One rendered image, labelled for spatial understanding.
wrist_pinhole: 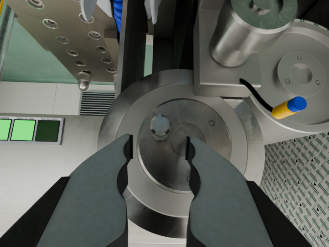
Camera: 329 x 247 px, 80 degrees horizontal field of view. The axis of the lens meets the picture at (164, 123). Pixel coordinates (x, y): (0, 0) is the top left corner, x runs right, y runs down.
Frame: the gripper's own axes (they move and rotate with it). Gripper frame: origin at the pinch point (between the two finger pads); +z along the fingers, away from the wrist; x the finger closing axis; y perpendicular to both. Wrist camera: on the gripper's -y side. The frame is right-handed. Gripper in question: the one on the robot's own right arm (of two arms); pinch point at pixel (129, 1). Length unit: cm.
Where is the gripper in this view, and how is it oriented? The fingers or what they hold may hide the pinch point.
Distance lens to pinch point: 26.1
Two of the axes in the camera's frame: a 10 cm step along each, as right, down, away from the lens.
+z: -0.3, 2.2, 9.8
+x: 10.0, 0.3, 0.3
